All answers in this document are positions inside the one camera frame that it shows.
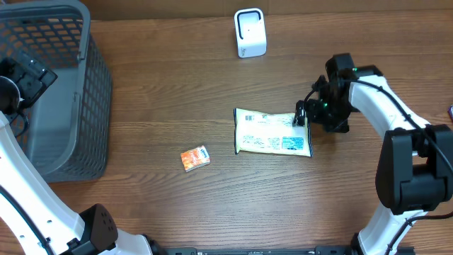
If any dark grey plastic basket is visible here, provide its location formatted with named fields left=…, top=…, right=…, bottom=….
left=1, top=1, right=113, bottom=183

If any red purple pad package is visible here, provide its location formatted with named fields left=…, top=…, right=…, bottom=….
left=447, top=105, right=453, bottom=122

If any yellow wet wipes pack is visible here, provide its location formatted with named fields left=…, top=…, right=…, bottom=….
left=234, top=108, right=313, bottom=157

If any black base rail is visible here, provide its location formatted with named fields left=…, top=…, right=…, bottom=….
left=166, top=246, right=357, bottom=255

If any small orange snack packet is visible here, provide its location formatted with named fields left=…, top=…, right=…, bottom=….
left=180, top=145, right=211, bottom=172

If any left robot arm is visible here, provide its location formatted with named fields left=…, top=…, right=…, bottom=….
left=1, top=55, right=166, bottom=255

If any white barcode scanner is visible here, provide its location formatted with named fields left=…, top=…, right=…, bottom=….
left=234, top=8, right=267, bottom=58

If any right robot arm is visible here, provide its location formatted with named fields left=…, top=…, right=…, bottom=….
left=293, top=53, right=452, bottom=255

